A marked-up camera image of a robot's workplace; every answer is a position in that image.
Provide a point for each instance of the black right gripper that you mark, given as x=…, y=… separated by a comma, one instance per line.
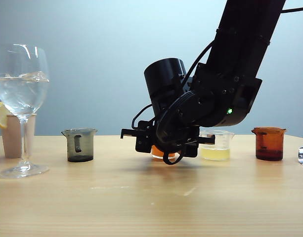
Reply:
x=145, y=128

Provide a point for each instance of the clear glass measuring cup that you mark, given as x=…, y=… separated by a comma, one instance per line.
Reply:
x=157, y=153

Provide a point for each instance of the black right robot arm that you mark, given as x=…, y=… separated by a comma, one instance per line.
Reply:
x=240, y=49

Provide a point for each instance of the measuring cup with yellow liquid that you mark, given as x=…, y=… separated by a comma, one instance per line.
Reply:
x=216, y=154

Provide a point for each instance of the grey glass measuring cup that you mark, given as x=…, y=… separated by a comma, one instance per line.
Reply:
x=80, y=148

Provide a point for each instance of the amber glass measuring cup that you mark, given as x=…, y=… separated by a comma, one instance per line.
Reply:
x=269, y=145

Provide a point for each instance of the beige paper cup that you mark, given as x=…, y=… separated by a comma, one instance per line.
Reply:
x=11, y=138

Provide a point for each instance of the clear wine glass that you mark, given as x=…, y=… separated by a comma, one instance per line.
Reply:
x=21, y=98

